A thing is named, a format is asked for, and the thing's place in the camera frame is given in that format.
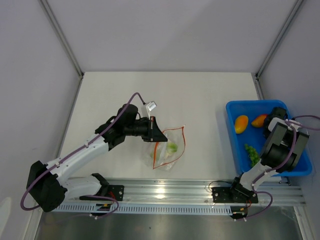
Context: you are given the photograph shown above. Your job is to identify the left aluminium frame post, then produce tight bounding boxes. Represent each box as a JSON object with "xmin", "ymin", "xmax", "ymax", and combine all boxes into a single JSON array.
[{"xmin": 37, "ymin": 0, "xmax": 85, "ymax": 78}]

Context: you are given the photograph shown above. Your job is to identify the green grape bunch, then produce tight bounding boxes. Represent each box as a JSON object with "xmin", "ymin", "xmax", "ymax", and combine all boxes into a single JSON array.
[{"xmin": 244, "ymin": 144, "xmax": 260, "ymax": 168}]

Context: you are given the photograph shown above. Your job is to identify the aluminium frame post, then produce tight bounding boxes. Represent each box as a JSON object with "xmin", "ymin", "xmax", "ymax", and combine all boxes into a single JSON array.
[
  {"xmin": 37, "ymin": 0, "xmax": 85, "ymax": 78},
  {"xmin": 254, "ymin": 0, "xmax": 307, "ymax": 78}
]

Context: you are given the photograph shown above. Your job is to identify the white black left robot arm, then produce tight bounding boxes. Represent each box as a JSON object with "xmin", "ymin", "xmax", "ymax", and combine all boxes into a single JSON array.
[{"xmin": 26, "ymin": 104, "xmax": 168, "ymax": 213}]

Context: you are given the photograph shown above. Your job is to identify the right aluminium frame post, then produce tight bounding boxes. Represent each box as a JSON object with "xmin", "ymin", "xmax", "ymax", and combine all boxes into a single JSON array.
[{"xmin": 254, "ymin": 0, "xmax": 307, "ymax": 78}]

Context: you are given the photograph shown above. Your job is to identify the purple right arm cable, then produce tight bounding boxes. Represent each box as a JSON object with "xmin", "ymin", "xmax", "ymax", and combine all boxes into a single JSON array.
[{"xmin": 249, "ymin": 114, "xmax": 320, "ymax": 221}]

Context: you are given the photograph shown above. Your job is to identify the white slotted cable duct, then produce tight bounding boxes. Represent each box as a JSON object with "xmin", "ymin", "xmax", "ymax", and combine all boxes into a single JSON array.
[{"xmin": 53, "ymin": 202, "xmax": 233, "ymax": 216}]

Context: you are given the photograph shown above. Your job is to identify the aluminium mounting rail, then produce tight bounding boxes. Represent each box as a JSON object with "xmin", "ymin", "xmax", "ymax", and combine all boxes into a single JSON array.
[{"xmin": 33, "ymin": 177, "xmax": 306, "ymax": 206}]

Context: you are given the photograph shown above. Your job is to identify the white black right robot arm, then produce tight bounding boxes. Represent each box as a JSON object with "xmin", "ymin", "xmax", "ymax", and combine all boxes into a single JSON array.
[{"xmin": 226, "ymin": 104, "xmax": 311, "ymax": 203}]

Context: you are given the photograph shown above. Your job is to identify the red orange mango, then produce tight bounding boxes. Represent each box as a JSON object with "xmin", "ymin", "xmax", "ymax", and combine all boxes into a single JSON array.
[{"xmin": 251, "ymin": 114, "xmax": 268, "ymax": 128}]

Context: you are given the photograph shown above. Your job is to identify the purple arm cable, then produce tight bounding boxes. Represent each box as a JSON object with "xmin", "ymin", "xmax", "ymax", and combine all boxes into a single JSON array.
[
  {"xmin": 20, "ymin": 92, "xmax": 148, "ymax": 211},
  {"xmin": 249, "ymin": 114, "xmax": 320, "ymax": 221}
]

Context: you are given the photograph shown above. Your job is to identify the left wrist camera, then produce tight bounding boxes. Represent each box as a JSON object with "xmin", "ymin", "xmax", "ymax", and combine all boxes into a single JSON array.
[{"xmin": 141, "ymin": 101, "xmax": 157, "ymax": 118}]

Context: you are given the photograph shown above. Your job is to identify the white cauliflower green leaves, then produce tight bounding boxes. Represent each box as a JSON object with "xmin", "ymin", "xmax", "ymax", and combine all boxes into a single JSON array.
[{"xmin": 149, "ymin": 142, "xmax": 178, "ymax": 161}]

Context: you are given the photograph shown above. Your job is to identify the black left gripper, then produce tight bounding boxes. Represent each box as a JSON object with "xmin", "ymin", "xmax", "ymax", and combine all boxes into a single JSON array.
[{"xmin": 124, "ymin": 116, "xmax": 168, "ymax": 142}]

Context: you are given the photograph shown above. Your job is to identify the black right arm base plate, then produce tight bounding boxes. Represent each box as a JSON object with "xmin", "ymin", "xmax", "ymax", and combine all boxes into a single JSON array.
[{"xmin": 208, "ymin": 183, "xmax": 259, "ymax": 204}]

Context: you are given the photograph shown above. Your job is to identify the clear zip bag red zipper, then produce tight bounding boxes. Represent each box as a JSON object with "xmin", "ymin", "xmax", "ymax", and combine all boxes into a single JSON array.
[{"xmin": 141, "ymin": 125, "xmax": 186, "ymax": 172}]

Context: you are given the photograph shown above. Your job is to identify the orange yellow mango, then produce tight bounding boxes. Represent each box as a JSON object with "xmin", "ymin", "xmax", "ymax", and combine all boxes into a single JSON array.
[{"xmin": 234, "ymin": 115, "xmax": 249, "ymax": 134}]

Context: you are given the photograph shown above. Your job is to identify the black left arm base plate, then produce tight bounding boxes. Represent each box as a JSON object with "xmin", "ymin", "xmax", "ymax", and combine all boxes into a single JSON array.
[{"xmin": 79, "ymin": 185, "xmax": 125, "ymax": 201}]

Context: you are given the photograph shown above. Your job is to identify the blue plastic bin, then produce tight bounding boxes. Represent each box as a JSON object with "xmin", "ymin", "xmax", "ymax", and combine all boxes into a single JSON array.
[{"xmin": 225, "ymin": 99, "xmax": 314, "ymax": 178}]

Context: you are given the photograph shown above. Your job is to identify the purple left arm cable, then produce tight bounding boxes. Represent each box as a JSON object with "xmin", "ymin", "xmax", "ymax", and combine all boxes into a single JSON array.
[{"xmin": 20, "ymin": 92, "xmax": 148, "ymax": 211}]

